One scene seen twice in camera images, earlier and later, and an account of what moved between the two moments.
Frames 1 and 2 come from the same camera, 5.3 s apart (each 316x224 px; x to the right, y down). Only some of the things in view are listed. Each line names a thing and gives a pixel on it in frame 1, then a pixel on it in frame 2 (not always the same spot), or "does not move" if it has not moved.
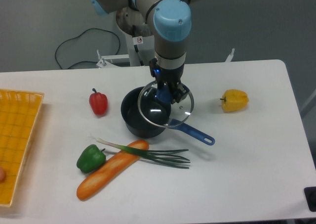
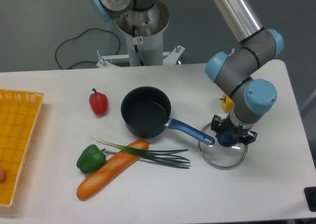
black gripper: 163,75 to 226,126
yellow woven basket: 19,111 does not move
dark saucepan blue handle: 138,126 does not move
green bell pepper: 91,158 does not move
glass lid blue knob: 156,107 to 226,153
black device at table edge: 310,194 does not move
